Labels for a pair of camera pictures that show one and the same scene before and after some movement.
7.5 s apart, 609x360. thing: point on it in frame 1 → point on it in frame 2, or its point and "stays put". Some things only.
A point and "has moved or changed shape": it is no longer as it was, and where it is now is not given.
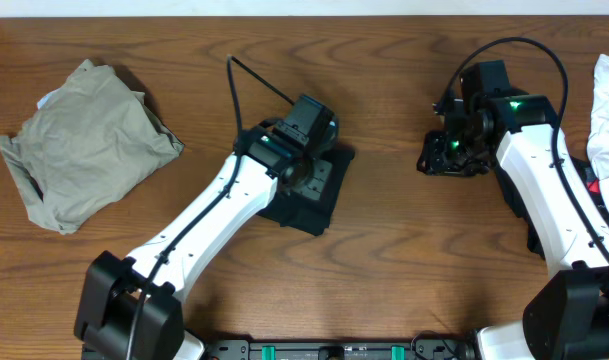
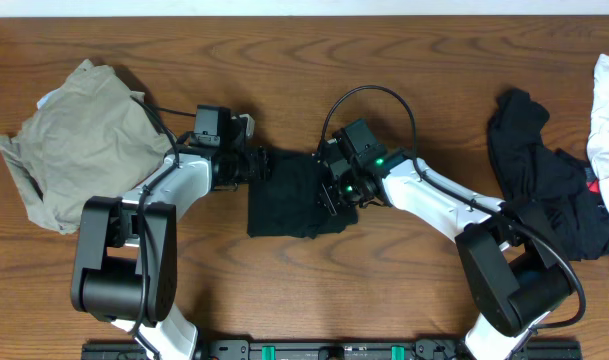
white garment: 605,138 stays put
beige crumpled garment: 88,138 stays put
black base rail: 338,347 stays put
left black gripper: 314,188 → 263,165
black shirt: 311,215 has moved or changed shape
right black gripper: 435,160 → 333,202
